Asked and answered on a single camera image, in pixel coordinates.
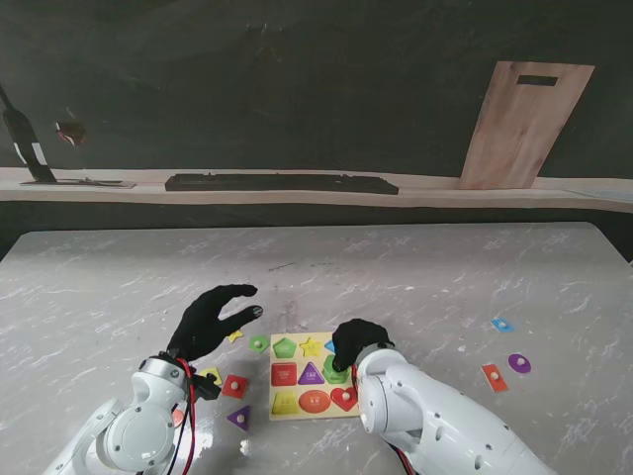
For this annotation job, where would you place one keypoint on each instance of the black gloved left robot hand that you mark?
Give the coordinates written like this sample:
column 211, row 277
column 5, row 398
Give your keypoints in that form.
column 200, row 326

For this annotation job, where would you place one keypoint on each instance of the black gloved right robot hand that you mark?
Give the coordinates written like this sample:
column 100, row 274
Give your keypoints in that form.
column 356, row 339

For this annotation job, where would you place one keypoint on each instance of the green pentagon puzzle piece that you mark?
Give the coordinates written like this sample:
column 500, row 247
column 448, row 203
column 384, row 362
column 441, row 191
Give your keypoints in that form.
column 332, row 376

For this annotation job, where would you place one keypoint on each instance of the wooden shape puzzle board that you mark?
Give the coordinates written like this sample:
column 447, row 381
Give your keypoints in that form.
column 297, row 346

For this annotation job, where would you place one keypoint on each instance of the red heart puzzle piece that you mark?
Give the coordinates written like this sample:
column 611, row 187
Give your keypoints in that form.
column 342, row 398

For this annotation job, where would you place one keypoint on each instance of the orange rectangle puzzle piece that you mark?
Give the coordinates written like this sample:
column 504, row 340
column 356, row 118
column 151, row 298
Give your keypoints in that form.
column 494, row 378

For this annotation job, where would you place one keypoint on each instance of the blue diamond puzzle piece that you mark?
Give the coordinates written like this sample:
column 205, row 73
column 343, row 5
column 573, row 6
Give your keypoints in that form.
column 502, row 325

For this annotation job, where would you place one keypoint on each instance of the purple circle puzzle piece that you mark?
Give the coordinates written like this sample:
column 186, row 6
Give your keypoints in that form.
column 519, row 364

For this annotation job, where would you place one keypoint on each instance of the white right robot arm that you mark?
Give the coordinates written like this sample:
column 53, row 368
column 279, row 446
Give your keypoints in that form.
column 435, row 420

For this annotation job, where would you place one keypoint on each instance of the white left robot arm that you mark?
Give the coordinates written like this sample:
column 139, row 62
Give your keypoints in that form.
column 133, row 430

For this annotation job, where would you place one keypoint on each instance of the yellow star puzzle piece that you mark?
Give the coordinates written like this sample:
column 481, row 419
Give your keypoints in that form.
column 236, row 336

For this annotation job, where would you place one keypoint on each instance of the yellow trapezoid puzzle piece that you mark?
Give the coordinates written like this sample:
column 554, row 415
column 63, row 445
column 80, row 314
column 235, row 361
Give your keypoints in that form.
column 211, row 376

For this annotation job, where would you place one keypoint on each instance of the green hexagon puzzle piece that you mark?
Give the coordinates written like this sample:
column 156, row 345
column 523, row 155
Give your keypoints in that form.
column 259, row 343

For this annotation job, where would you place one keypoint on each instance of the red square puzzle piece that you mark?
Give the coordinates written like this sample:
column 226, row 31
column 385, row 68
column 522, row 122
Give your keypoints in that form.
column 235, row 386

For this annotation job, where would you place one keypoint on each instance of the orange oval puzzle piece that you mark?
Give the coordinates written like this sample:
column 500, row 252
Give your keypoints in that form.
column 178, row 418

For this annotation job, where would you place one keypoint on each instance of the purple triangle puzzle piece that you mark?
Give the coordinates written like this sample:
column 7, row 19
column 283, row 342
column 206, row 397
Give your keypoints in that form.
column 241, row 418

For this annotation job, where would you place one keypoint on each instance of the flat wooden coaster board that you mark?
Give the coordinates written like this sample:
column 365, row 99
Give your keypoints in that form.
column 109, row 184

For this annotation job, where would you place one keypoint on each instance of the wooden cutting board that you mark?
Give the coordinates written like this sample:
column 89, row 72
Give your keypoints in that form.
column 519, row 133

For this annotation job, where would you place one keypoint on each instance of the long black tray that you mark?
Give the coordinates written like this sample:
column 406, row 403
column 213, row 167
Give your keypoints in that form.
column 282, row 183

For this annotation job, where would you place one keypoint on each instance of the long wooden shelf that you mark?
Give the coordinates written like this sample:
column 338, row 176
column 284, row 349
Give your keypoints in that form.
column 445, row 195

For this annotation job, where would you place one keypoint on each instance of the red wine glass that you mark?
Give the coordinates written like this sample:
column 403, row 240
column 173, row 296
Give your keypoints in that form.
column 71, row 132

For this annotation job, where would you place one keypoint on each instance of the dark wine bottle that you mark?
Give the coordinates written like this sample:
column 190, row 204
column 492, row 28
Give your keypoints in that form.
column 25, row 138

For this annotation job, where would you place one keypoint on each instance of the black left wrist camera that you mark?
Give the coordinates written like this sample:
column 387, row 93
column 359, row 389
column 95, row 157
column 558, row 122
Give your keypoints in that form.
column 205, row 386

